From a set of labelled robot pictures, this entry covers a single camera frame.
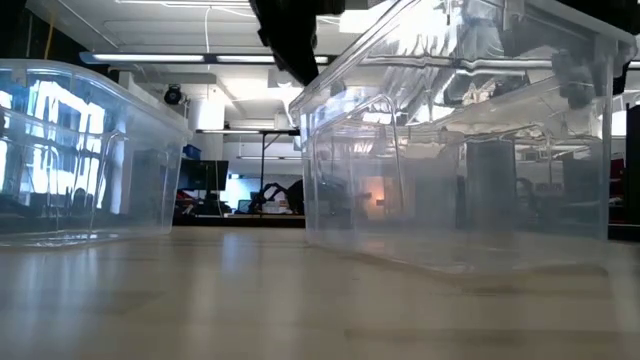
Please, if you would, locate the yellow hanging cable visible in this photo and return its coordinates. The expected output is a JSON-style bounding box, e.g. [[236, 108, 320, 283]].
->
[[43, 13, 55, 60]]

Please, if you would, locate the person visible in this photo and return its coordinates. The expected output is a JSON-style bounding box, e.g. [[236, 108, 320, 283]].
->
[[286, 178, 306, 216]]

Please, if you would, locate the black pillar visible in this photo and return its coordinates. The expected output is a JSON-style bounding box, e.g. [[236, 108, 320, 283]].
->
[[625, 103, 640, 225]]

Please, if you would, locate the long ceiling light bar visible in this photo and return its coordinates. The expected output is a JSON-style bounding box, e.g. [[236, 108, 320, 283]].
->
[[78, 51, 331, 66]]

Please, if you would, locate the background work table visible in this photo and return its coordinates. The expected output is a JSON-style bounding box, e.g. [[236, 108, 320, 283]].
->
[[172, 212, 307, 229]]

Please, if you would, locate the black low bench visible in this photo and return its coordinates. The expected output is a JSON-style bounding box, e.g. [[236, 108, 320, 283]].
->
[[607, 222, 640, 243]]

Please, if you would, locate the black computer monitor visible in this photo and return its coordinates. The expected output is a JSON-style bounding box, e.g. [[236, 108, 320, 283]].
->
[[177, 158, 230, 192]]

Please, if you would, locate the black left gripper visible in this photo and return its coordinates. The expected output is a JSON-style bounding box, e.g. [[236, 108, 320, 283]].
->
[[248, 0, 346, 87]]

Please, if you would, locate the clear plastic bin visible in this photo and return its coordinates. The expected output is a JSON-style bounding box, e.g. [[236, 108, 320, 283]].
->
[[0, 58, 194, 249], [288, 0, 640, 277]]

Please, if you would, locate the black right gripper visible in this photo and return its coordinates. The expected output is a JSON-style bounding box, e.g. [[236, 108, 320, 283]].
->
[[551, 0, 640, 110]]

